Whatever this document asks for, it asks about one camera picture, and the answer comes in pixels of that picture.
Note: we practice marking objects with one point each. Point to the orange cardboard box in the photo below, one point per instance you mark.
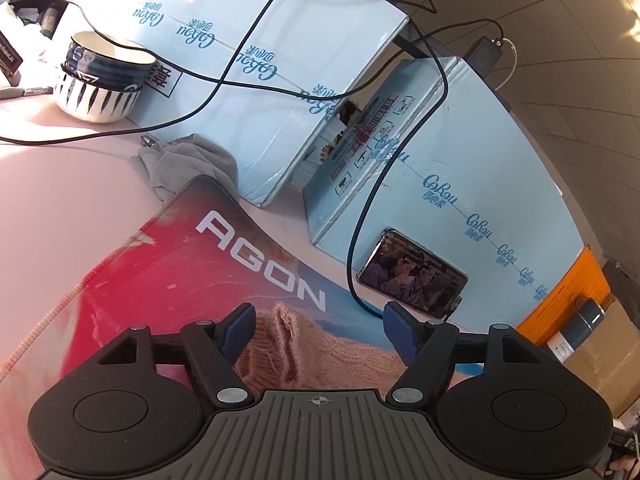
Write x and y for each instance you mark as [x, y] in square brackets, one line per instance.
[585, 279]

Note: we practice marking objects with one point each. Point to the blue white ceramic bowl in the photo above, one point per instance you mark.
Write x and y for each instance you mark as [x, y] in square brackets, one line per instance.
[100, 81]

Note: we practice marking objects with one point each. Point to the pink knitted sweater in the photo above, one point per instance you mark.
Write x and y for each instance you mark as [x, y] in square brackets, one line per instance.
[290, 351]

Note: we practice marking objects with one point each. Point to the person's right hand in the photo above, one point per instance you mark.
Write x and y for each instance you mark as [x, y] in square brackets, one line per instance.
[624, 468]

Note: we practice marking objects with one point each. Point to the AGON printed desk mat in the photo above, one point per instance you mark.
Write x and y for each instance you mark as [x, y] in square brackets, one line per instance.
[199, 259]

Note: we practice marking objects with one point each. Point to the spare handheld gripper device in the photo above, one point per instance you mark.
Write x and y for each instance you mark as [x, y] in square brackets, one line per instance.
[10, 61]

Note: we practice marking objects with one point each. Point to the grey cloth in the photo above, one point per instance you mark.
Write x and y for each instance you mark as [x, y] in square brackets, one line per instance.
[168, 167]

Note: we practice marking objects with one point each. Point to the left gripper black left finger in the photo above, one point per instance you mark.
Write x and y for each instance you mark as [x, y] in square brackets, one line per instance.
[138, 406]

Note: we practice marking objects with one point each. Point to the black power adapter right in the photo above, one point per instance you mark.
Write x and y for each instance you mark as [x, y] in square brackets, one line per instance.
[484, 55]

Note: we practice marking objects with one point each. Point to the smartphone playing video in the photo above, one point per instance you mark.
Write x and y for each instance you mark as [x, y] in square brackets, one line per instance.
[412, 275]

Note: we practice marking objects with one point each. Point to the grey marker pen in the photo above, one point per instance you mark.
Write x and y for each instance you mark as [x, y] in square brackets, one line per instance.
[10, 93]

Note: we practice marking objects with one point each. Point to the large light blue carton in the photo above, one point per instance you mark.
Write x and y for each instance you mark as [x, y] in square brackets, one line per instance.
[437, 157]

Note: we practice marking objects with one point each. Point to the dark blue thermos bottle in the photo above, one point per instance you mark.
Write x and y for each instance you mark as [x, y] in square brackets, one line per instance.
[576, 330]

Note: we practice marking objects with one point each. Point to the brown cardboard box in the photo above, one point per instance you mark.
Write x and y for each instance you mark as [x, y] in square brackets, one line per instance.
[608, 361]

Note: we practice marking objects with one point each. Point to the left light blue carton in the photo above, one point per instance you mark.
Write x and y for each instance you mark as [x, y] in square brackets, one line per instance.
[260, 78]

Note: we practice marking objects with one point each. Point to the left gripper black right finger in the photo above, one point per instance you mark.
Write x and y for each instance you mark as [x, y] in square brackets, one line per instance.
[493, 405]

